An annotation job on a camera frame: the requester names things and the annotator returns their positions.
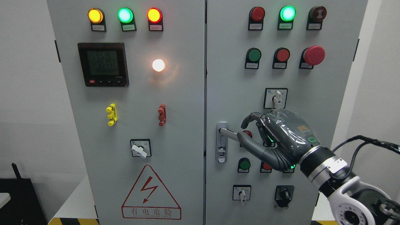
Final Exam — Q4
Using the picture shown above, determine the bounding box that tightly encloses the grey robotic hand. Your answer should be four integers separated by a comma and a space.
237, 108, 321, 171

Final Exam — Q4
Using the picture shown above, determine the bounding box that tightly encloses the silver door handle lever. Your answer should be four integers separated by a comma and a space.
219, 127, 239, 142

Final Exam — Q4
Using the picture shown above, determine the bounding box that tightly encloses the grey cabinet door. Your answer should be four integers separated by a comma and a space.
205, 0, 367, 225
47, 0, 205, 225

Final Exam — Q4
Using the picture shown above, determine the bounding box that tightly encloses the red push button lower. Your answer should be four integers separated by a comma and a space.
260, 162, 272, 173

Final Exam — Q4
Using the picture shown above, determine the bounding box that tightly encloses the red push button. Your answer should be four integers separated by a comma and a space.
260, 162, 272, 173
272, 47, 290, 69

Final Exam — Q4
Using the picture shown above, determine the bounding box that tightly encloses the dark red indicator middle left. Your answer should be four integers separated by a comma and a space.
237, 130, 253, 147

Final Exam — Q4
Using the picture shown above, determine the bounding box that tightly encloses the dark red indicator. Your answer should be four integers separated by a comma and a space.
237, 130, 253, 147
248, 6, 265, 30

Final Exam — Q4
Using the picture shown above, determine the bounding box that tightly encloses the green push button lower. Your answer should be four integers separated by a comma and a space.
237, 157, 251, 173

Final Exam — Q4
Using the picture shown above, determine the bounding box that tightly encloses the green push button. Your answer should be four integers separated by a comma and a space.
244, 47, 262, 69
237, 157, 251, 173

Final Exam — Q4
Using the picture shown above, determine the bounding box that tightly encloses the red push button upper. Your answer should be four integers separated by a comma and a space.
272, 47, 290, 69

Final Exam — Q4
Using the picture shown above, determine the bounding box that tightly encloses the red emergency stop button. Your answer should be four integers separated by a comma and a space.
299, 45, 325, 69

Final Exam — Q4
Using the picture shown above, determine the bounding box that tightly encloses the green push button upper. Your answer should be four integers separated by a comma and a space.
244, 47, 262, 69

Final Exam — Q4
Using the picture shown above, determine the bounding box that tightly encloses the green lit indicator top right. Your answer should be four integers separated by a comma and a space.
277, 5, 296, 30

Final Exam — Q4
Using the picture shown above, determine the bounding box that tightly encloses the red terminal connector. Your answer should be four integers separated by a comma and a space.
158, 104, 166, 127

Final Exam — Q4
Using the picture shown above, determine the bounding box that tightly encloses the dark red indicator top right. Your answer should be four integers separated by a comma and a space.
248, 6, 265, 30

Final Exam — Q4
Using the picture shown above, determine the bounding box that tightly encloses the dark buzzer unit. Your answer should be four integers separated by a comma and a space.
306, 6, 327, 30

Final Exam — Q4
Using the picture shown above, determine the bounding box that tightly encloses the white lit indicator lamp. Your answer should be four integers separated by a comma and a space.
152, 59, 165, 72

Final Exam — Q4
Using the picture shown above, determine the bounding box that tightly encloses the red electrical hazard sign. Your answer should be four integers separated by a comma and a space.
121, 165, 182, 220

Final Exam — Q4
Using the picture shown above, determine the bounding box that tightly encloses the yellow terminal connector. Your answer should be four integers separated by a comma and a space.
106, 103, 118, 127

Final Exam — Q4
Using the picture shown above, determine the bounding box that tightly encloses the red lit indicator light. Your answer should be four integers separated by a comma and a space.
147, 7, 164, 32

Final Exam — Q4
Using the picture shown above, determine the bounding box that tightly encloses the black digital power meter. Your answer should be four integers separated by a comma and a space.
77, 42, 129, 87

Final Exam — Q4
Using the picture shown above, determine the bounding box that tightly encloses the green indicator light top left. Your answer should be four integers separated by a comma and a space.
117, 7, 136, 32

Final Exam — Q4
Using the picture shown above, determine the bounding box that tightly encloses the yellow indicator light top left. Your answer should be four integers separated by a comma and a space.
87, 8, 106, 32

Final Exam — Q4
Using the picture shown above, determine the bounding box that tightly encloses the black box with antenna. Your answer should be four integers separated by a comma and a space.
0, 163, 47, 225

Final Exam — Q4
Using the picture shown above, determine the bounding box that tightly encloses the white upper rotary switch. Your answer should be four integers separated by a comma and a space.
264, 88, 288, 109

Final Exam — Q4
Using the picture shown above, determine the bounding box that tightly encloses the black rotary knob switch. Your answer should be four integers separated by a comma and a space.
274, 185, 294, 208

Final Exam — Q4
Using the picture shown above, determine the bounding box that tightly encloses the silver handle lock plate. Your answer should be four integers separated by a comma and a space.
216, 121, 228, 163

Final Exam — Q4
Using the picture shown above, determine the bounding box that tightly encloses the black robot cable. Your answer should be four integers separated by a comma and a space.
330, 135, 400, 182

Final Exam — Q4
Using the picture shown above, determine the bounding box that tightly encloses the white left rotary switch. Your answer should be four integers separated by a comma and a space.
130, 139, 152, 159

